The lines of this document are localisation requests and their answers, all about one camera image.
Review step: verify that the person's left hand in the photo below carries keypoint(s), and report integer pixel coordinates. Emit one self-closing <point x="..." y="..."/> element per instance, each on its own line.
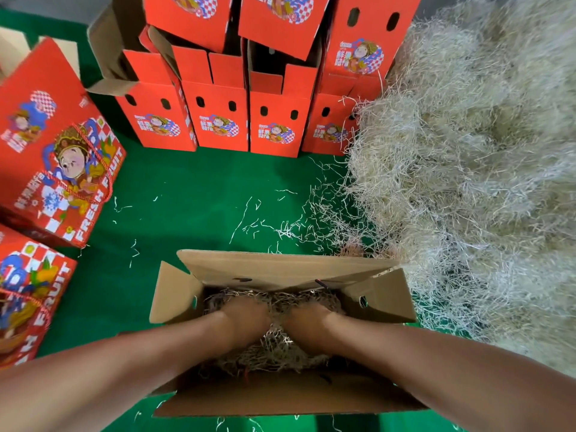
<point x="241" y="321"/>

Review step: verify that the person's right hand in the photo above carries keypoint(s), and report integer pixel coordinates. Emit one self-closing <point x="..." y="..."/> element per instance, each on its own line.
<point x="310" y="326"/>

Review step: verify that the small straw filler clump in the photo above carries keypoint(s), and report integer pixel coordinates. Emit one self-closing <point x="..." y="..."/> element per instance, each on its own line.
<point x="270" y="351"/>

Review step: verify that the red cardboard box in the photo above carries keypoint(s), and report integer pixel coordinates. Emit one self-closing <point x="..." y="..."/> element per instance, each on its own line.
<point x="157" y="117"/>
<point x="364" y="49"/>
<point x="189" y="18"/>
<point x="328" y="126"/>
<point x="279" y="121"/>
<point x="288" y="265"/>
<point x="220" y="117"/>
<point x="283" y="22"/>

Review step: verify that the pile of wood wool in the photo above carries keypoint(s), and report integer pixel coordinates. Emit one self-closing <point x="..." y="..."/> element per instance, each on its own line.
<point x="477" y="157"/>

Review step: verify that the group of red boxes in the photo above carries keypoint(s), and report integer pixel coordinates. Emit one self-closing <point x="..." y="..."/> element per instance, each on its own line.
<point x="54" y="166"/>

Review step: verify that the person's left forearm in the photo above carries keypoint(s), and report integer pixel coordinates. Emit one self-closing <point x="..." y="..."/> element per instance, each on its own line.
<point x="99" y="378"/>

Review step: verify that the person's right forearm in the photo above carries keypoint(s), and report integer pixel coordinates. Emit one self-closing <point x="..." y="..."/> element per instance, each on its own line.
<point x="468" y="373"/>

